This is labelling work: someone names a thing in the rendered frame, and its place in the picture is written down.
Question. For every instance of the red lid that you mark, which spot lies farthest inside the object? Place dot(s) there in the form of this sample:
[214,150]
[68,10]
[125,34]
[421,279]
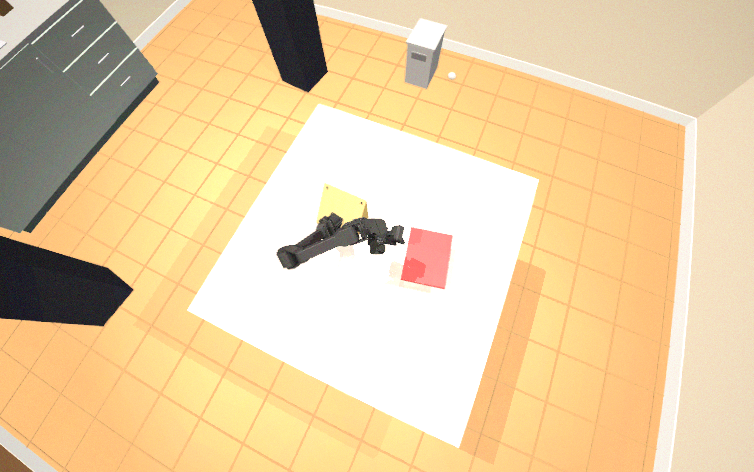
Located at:
[427,258]

